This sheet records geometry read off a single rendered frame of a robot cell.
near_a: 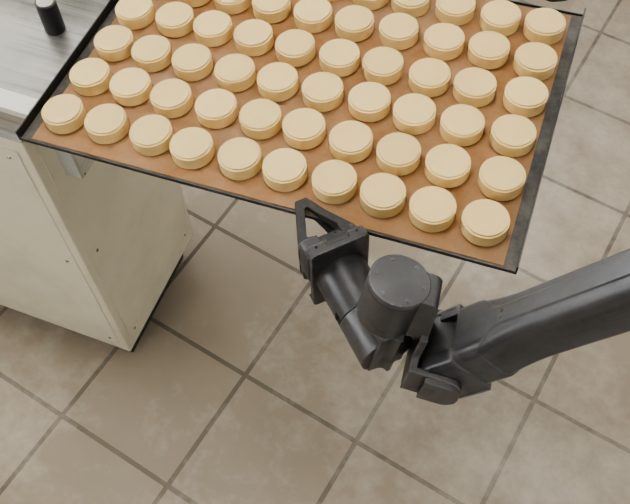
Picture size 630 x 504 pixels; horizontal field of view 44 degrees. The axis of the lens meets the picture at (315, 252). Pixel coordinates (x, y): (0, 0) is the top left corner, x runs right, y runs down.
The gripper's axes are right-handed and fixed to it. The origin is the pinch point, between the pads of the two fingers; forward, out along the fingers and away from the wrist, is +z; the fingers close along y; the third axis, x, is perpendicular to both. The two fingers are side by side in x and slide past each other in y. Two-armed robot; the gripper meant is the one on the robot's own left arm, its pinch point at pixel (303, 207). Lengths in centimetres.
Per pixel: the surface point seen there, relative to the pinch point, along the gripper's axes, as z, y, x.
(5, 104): 38.6, 7.9, -27.2
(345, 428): 5, 99, 8
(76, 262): 39, 49, -30
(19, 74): 50, 14, -25
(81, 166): 39, 25, -22
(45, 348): 53, 97, -48
